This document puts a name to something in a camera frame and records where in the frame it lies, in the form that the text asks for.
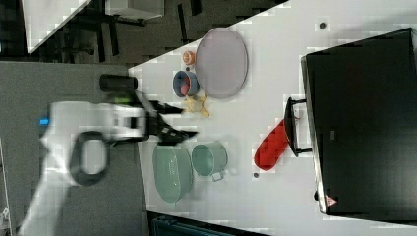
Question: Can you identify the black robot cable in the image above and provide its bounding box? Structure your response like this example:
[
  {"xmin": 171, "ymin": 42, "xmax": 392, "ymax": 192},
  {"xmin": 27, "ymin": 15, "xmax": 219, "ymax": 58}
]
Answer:
[{"xmin": 68, "ymin": 130, "xmax": 111, "ymax": 187}]

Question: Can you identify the green oval dish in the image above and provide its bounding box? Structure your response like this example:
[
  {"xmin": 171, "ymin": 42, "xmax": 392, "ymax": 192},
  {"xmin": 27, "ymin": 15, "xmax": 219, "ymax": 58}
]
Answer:
[{"xmin": 152, "ymin": 146, "xmax": 194, "ymax": 204}]

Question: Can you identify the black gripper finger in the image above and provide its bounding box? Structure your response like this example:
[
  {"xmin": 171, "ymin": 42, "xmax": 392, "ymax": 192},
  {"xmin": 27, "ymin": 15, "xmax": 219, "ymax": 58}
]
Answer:
[
  {"xmin": 157, "ymin": 116, "xmax": 197, "ymax": 146},
  {"xmin": 150, "ymin": 100, "xmax": 183, "ymax": 115}
]

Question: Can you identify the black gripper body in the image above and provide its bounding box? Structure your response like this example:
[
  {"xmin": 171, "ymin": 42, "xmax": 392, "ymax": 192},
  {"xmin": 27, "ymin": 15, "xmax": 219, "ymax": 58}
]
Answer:
[{"xmin": 142, "ymin": 100, "xmax": 164, "ymax": 140}]

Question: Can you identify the black toaster oven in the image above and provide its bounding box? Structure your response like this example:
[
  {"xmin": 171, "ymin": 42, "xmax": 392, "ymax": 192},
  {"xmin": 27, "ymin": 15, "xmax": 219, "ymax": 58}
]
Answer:
[{"xmin": 300, "ymin": 29, "xmax": 417, "ymax": 224}]

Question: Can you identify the toy orange half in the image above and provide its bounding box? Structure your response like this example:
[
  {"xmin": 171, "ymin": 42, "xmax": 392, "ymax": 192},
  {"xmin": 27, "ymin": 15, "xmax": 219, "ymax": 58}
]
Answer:
[{"xmin": 182, "ymin": 50, "xmax": 196, "ymax": 65}]

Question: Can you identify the round grey plate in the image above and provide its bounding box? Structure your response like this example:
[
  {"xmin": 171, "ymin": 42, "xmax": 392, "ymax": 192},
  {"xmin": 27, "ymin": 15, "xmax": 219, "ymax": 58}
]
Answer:
[{"xmin": 195, "ymin": 28, "xmax": 249, "ymax": 99}]

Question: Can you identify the red plush ketchup bottle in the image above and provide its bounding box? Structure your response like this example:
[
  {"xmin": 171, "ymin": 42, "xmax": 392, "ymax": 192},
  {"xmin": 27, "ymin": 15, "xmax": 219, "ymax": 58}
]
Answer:
[{"xmin": 254, "ymin": 120, "xmax": 288, "ymax": 171}]

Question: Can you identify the black cylinder on table edge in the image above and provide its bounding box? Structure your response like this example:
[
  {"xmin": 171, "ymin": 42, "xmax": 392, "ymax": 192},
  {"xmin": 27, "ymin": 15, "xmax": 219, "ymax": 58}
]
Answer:
[{"xmin": 99, "ymin": 74, "xmax": 138, "ymax": 92}]

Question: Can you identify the green metal cup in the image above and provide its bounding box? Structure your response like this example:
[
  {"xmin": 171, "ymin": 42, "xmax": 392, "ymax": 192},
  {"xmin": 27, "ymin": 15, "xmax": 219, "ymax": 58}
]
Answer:
[{"xmin": 192, "ymin": 142, "xmax": 228, "ymax": 182}]

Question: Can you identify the lower toy strawberry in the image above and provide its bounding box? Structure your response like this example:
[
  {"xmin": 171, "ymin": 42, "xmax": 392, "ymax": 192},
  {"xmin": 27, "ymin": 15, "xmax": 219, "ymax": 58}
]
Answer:
[{"xmin": 180, "ymin": 77, "xmax": 191, "ymax": 95}]

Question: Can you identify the small blue bowl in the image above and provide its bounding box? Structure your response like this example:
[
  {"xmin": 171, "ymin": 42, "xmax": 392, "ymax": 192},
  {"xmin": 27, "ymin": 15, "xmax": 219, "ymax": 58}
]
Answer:
[{"xmin": 173, "ymin": 71, "xmax": 200, "ymax": 97}]

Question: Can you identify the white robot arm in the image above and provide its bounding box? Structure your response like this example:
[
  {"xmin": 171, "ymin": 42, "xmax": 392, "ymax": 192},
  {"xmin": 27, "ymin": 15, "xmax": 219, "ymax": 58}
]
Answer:
[{"xmin": 19, "ymin": 101, "xmax": 196, "ymax": 236}]

